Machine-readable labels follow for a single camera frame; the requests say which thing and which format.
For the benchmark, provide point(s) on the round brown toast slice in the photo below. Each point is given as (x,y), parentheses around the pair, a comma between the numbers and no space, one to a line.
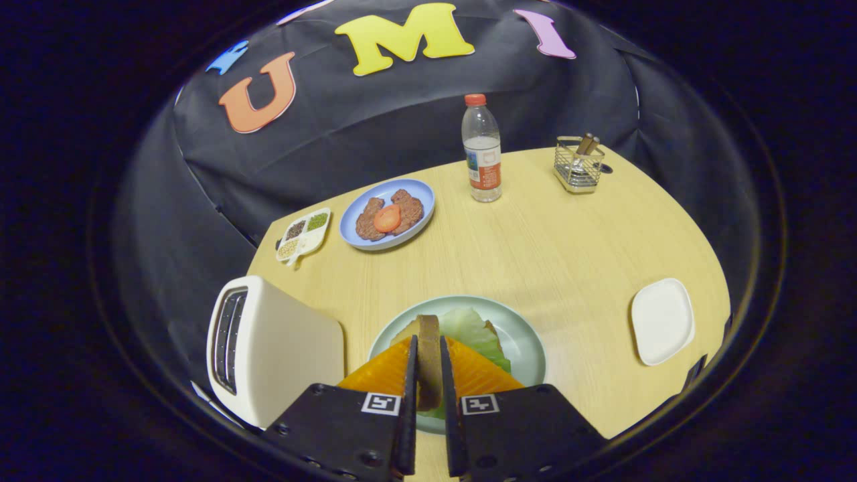
(430,361)

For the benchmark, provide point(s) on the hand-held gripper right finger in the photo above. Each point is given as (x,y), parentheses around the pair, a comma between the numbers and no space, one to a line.
(450,402)

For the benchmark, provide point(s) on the white divided seasoning tray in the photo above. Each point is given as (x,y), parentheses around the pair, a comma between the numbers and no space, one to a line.
(311,244)

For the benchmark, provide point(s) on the clear red-capped water bottle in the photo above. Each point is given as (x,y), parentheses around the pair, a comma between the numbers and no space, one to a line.
(483,167)

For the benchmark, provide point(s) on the green lettuce leaf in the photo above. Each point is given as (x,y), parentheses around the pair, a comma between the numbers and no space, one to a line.
(469,331)

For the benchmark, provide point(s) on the white toaster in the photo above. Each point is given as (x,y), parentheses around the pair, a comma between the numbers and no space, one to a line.
(288,348)

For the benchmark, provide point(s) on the blue round plate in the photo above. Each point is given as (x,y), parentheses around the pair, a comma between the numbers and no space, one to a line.
(407,238)

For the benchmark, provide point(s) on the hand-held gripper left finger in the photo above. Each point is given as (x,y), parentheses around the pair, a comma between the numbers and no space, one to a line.
(408,402)

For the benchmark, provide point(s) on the pale green round plate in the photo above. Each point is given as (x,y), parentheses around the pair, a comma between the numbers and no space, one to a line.
(525,348)

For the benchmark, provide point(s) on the small white square dish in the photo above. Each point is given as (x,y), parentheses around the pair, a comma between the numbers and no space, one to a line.
(663,321)

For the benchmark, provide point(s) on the red tomato slice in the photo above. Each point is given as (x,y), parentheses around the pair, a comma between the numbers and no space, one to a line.
(387,218)

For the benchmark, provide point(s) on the white paper card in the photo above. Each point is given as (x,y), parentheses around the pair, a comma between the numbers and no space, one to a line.
(211,405)

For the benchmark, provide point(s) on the black object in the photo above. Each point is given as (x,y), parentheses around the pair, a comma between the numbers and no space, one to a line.
(696,373)

